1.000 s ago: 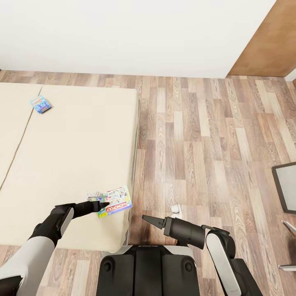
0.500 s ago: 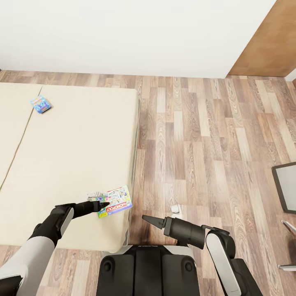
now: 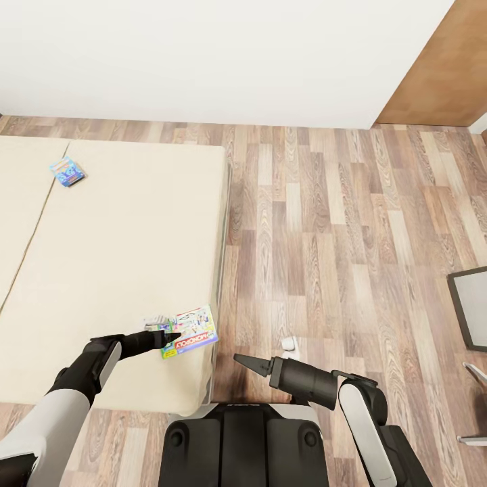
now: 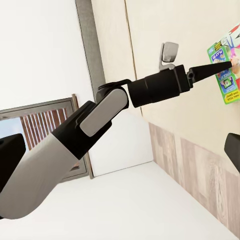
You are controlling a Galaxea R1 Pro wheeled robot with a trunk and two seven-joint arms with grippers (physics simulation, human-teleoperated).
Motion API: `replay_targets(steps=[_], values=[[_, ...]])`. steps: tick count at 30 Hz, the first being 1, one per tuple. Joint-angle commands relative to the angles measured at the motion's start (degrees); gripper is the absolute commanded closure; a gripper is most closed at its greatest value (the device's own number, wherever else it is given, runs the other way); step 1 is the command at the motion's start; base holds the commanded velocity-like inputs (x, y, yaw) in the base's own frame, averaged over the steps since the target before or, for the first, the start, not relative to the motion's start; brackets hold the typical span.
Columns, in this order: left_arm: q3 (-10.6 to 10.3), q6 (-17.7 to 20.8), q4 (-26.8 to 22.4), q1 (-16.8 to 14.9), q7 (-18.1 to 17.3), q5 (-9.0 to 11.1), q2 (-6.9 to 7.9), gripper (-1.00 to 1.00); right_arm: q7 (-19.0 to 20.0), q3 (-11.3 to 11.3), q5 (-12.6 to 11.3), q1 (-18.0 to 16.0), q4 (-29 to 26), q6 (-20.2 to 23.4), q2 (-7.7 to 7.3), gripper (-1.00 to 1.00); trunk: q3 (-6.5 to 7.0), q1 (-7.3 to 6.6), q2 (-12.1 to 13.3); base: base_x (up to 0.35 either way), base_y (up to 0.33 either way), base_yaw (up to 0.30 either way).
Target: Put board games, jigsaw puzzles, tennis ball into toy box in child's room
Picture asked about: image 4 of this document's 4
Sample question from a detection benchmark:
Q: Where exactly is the board game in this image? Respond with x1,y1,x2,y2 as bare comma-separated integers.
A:
207,22,240,105

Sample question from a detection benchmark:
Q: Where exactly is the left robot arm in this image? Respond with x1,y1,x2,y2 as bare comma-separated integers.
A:
0,42,232,220

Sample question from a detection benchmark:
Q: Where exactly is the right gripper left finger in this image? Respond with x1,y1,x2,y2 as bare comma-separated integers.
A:
0,133,26,193

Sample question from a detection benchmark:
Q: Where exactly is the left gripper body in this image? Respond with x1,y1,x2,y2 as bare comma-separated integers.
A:
144,64,190,103

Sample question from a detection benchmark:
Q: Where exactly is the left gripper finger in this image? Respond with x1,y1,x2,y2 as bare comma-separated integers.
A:
186,61,232,89

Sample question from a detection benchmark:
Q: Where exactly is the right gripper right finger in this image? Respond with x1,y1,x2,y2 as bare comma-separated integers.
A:
224,133,240,173

